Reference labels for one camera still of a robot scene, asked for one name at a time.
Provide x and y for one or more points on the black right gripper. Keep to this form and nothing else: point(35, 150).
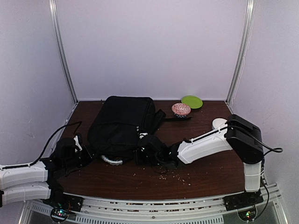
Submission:
point(137, 155)

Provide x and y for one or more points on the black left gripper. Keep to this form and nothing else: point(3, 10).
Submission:
point(89, 158)

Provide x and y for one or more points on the black student backpack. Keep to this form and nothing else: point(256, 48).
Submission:
point(113, 134)

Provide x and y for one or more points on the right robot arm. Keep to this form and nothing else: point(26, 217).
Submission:
point(236, 134)

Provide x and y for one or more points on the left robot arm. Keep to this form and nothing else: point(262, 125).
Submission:
point(39, 180)

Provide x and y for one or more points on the red patterned bowl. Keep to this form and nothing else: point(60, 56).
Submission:
point(181, 110)

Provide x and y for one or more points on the green plate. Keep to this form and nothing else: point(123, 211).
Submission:
point(192, 101)

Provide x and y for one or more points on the white bowl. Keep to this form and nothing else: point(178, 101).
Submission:
point(218, 123)

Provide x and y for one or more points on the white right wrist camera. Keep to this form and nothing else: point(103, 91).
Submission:
point(141, 135)

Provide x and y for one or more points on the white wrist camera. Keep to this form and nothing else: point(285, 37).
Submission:
point(141, 135)
point(78, 142)

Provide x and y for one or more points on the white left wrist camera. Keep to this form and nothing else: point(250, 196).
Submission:
point(78, 142)

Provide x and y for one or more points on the left aluminium frame post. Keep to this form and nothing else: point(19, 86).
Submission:
point(62, 55)

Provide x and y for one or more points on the aluminium frame post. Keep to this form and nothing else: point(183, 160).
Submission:
point(62, 55)
point(247, 28)

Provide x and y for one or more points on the right aluminium frame post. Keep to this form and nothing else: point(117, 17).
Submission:
point(247, 28)

